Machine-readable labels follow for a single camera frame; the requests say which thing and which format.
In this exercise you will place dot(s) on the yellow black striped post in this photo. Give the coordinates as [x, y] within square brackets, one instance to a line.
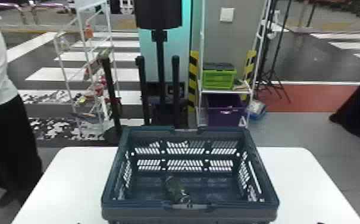
[249, 67]
[193, 78]

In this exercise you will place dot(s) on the dark snack packet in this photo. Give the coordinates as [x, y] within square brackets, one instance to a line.
[174, 189]

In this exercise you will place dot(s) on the small blue basket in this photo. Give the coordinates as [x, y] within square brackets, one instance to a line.
[257, 110]

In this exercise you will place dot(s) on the green crate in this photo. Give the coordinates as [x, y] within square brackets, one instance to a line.
[218, 79]

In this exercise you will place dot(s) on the white wall plate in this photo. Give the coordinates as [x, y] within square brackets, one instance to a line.
[226, 14]

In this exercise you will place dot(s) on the purple crate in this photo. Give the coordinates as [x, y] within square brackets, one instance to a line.
[223, 112]

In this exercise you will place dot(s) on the white shelf trolley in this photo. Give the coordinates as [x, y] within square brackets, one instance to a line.
[226, 91]

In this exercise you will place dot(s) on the black tripod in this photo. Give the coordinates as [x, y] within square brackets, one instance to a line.
[272, 62]

